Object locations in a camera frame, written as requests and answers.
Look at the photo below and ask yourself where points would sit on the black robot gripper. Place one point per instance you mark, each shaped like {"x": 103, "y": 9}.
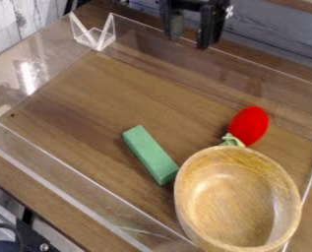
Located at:
{"x": 212, "y": 18}

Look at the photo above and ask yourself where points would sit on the red plush strawberry toy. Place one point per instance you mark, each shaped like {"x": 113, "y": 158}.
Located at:
{"x": 247, "y": 128}

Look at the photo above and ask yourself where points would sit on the clear acrylic tray walls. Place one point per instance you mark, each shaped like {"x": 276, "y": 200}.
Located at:
{"x": 71, "y": 98}

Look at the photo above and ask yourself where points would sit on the green rectangular block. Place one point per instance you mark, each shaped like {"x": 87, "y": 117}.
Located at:
{"x": 152, "y": 155}

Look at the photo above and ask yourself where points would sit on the wooden bowl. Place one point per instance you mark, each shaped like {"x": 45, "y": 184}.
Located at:
{"x": 237, "y": 202}

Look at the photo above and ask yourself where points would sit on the black metal table clamp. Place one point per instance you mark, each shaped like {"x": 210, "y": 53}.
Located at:
{"x": 34, "y": 242}

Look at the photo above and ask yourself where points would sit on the clear acrylic corner bracket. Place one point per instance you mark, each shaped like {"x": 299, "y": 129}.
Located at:
{"x": 94, "y": 38}

